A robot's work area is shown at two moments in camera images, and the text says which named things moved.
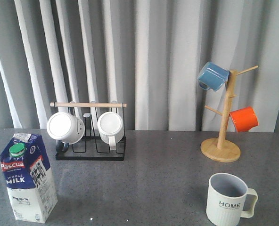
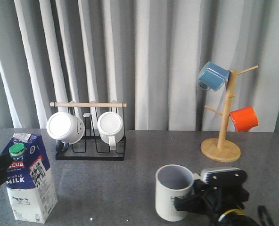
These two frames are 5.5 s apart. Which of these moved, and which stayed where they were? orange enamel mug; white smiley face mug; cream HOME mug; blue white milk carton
Moved: cream HOME mug
Stayed: white smiley face mug; orange enamel mug; blue white milk carton
